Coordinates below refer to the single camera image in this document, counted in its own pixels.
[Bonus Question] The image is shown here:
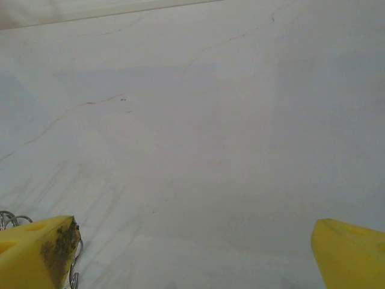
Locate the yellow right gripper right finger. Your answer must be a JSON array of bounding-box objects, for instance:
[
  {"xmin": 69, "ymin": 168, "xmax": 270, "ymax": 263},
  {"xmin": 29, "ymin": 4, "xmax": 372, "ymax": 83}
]
[{"xmin": 310, "ymin": 219, "xmax": 385, "ymax": 289}]

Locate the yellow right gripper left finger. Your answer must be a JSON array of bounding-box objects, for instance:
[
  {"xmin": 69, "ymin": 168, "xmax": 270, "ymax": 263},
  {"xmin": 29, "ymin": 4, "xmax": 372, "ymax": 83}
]
[{"xmin": 0, "ymin": 215, "xmax": 82, "ymax": 289}]

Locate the silver keyring chain strip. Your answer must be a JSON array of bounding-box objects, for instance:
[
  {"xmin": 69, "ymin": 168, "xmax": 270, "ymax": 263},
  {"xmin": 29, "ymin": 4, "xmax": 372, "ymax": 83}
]
[{"xmin": 0, "ymin": 210, "xmax": 84, "ymax": 289}]

